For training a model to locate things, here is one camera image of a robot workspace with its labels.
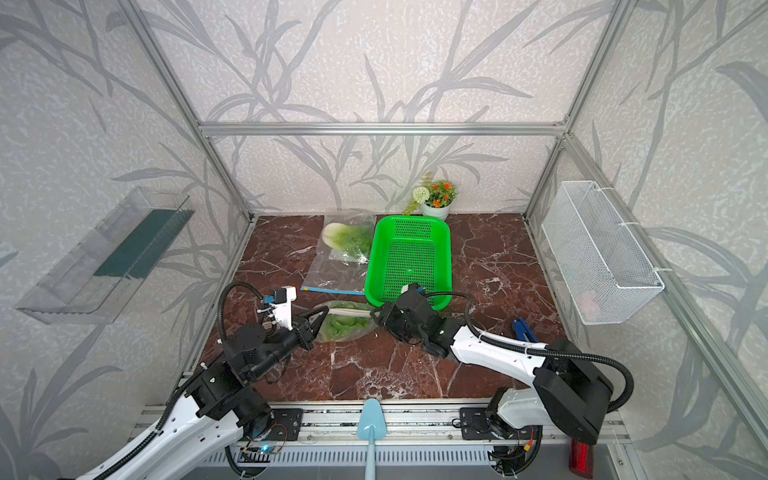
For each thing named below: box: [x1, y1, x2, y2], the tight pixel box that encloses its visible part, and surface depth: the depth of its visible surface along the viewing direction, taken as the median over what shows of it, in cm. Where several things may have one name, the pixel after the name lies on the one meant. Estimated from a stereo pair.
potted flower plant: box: [402, 171, 458, 221], surface depth 110 cm
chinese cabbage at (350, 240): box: [321, 222, 372, 263], surface depth 106 cm
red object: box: [569, 438, 595, 479], surface depth 68 cm
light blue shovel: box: [358, 398, 387, 480], surface depth 74 cm
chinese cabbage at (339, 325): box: [325, 304, 370, 340], surface depth 79 cm
